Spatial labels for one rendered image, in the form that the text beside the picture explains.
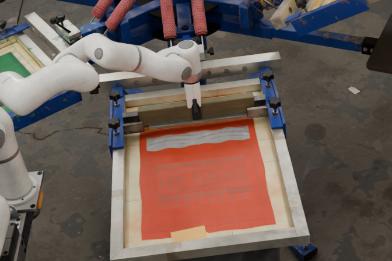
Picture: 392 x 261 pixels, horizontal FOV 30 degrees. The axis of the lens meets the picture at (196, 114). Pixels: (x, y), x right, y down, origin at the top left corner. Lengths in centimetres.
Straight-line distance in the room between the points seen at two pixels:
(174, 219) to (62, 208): 157
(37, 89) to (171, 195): 59
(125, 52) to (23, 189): 50
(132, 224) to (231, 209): 31
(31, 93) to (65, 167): 198
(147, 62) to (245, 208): 55
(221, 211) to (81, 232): 146
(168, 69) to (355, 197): 164
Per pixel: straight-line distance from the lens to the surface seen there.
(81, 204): 379
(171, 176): 243
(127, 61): 220
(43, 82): 207
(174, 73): 229
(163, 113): 255
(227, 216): 228
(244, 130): 256
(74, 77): 209
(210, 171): 242
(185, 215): 229
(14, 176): 215
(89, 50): 221
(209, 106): 254
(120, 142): 252
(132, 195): 239
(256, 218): 226
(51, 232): 370
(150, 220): 230
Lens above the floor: 262
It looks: 39 degrees down
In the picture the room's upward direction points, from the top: 8 degrees counter-clockwise
